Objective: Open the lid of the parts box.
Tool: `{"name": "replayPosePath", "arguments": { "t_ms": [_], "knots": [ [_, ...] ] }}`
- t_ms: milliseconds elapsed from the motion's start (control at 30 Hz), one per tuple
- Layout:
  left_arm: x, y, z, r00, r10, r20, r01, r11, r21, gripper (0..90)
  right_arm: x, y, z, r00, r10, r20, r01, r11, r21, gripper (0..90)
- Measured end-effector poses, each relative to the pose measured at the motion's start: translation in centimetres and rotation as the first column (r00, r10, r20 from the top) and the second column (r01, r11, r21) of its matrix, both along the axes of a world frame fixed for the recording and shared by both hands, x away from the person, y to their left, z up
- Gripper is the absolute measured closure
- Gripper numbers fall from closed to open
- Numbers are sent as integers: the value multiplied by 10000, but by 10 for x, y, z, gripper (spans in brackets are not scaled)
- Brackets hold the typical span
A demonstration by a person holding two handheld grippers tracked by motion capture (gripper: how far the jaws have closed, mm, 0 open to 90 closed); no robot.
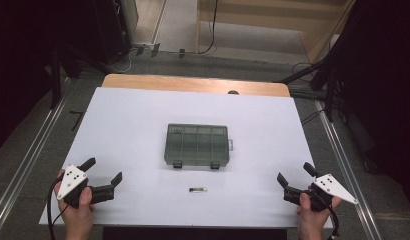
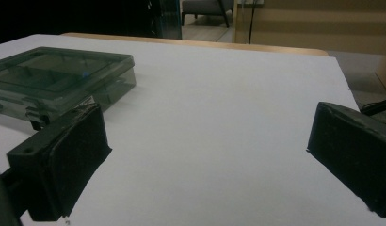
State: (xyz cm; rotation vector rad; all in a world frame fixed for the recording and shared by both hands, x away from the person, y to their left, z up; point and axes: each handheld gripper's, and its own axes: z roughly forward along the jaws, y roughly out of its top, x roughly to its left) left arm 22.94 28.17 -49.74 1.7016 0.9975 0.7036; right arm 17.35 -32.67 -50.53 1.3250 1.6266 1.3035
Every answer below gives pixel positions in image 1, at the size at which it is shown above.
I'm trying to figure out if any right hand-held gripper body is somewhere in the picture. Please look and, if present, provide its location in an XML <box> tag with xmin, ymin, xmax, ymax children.
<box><xmin>283</xmin><ymin>173</ymin><xmax>359</xmax><ymax>213</ymax></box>

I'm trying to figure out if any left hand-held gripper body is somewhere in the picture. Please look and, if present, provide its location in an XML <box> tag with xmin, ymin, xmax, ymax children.
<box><xmin>56</xmin><ymin>164</ymin><xmax>116</xmax><ymax>210</ymax></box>

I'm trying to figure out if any grey transparent compartment box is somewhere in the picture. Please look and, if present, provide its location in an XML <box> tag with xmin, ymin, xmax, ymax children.
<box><xmin>163</xmin><ymin>123</ymin><xmax>234</xmax><ymax>170</ymax></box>

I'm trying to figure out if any person's left hand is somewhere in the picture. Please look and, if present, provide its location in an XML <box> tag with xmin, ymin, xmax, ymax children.
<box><xmin>54</xmin><ymin>168</ymin><xmax>95</xmax><ymax>234</ymax></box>

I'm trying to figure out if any person's right hand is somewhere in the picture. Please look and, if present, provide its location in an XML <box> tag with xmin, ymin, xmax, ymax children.
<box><xmin>296</xmin><ymin>192</ymin><xmax>343</xmax><ymax>235</ymax></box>

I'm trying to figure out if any white board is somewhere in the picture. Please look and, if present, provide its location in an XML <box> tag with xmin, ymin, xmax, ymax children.
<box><xmin>38</xmin><ymin>87</ymin><xmax>333</xmax><ymax>230</ymax></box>

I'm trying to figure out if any black tripod stand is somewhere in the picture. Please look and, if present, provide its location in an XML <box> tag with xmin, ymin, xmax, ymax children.
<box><xmin>273</xmin><ymin>54</ymin><xmax>346</xmax><ymax>123</ymax></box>

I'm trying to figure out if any black metal stand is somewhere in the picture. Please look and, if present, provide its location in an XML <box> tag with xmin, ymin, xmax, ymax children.
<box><xmin>47</xmin><ymin>45</ymin><xmax>65</xmax><ymax>111</ymax></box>

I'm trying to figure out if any wooden table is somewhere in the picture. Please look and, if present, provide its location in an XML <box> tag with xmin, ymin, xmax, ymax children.
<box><xmin>101</xmin><ymin>73</ymin><xmax>291</xmax><ymax>98</ymax></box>

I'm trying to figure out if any black cabinet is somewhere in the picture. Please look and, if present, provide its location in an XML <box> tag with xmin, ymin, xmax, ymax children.
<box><xmin>90</xmin><ymin>0</ymin><xmax>134</xmax><ymax>65</ymax></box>

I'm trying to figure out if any aluminium floor rail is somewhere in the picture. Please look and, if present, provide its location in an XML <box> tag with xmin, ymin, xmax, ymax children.
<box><xmin>0</xmin><ymin>77</ymin><xmax>73</xmax><ymax>228</ymax></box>
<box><xmin>313</xmin><ymin>99</ymin><xmax>383</xmax><ymax>240</ymax></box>

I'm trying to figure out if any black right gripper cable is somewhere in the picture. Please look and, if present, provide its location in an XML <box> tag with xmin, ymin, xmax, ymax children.
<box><xmin>321</xmin><ymin>193</ymin><xmax>341</xmax><ymax>240</ymax></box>

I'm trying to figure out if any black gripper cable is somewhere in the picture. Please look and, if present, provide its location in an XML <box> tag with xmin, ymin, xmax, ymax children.
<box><xmin>321</xmin><ymin>193</ymin><xmax>341</xmax><ymax>240</ymax></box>
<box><xmin>45</xmin><ymin>175</ymin><xmax>67</xmax><ymax>240</ymax></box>

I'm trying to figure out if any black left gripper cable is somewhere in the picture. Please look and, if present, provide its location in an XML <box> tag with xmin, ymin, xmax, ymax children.
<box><xmin>45</xmin><ymin>175</ymin><xmax>67</xmax><ymax>240</ymax></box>

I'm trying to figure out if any black angled floor bracket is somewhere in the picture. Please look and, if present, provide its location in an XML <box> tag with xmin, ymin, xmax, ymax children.
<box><xmin>69</xmin><ymin>109</ymin><xmax>86</xmax><ymax>132</ymax></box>

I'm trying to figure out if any thin black floor cable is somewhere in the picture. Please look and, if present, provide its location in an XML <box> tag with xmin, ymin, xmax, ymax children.
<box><xmin>290</xmin><ymin>61</ymin><xmax>316</xmax><ymax>80</ymax></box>
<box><xmin>300</xmin><ymin>108</ymin><xmax>325</xmax><ymax>126</ymax></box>

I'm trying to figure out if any white floor cable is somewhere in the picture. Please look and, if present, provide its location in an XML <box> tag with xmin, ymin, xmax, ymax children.
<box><xmin>107</xmin><ymin>47</ymin><xmax>138</xmax><ymax>75</ymax></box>

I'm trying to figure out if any hanging black cable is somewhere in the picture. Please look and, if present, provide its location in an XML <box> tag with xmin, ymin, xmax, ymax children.
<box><xmin>196</xmin><ymin>0</ymin><xmax>220</xmax><ymax>56</ymax></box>

